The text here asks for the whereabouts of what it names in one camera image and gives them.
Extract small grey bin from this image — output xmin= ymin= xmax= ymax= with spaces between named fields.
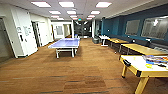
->
xmin=92 ymin=36 xmax=100 ymax=45

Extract white wall notice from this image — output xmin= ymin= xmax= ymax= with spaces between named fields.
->
xmin=16 ymin=25 xmax=33 ymax=36

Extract green exit sign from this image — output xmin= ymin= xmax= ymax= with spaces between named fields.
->
xmin=76 ymin=18 xmax=83 ymax=23

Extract small white table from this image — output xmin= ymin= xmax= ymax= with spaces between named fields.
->
xmin=98 ymin=34 xmax=111 ymax=47

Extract interior glass window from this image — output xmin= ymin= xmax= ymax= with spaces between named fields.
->
xmin=141 ymin=15 xmax=168 ymax=40
xmin=124 ymin=18 xmax=141 ymax=36

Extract yellow air hockey table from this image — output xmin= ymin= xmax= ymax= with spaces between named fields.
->
xmin=119 ymin=53 xmax=168 ymax=94

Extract grey recessed door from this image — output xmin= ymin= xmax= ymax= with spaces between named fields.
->
xmin=0 ymin=17 xmax=16 ymax=63

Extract dark recessed door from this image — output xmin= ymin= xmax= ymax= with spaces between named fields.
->
xmin=31 ymin=21 xmax=43 ymax=48

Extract blue ping pong table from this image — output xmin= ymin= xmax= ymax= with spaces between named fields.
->
xmin=47 ymin=37 xmax=81 ymax=60

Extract ceiling light panel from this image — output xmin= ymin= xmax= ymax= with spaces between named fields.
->
xmin=48 ymin=10 xmax=62 ymax=15
xmin=30 ymin=1 xmax=52 ymax=9
xmin=89 ymin=10 xmax=101 ymax=15
xmin=67 ymin=9 xmax=79 ymax=15
xmin=95 ymin=1 xmax=113 ymax=9
xmin=58 ymin=1 xmax=76 ymax=9

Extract black wall phone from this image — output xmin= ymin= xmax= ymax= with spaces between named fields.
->
xmin=18 ymin=32 xmax=25 ymax=43

